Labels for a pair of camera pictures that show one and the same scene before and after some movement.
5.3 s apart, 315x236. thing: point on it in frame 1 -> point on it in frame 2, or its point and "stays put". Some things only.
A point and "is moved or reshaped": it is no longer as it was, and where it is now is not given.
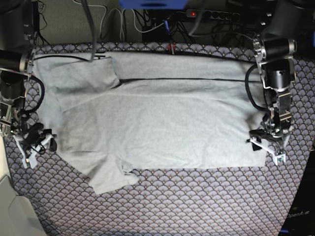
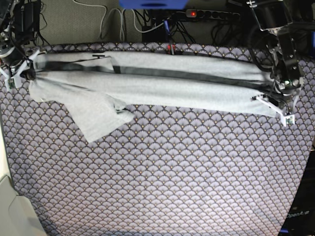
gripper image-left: (29, 132) -> (15, 58)
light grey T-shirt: (113, 112) is moved or reshaped
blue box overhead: (153, 4) stays put
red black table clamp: (172, 48) stays put
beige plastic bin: (17, 216) stays put
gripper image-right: (275, 123) -> (286, 80)
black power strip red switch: (213, 14) stays put
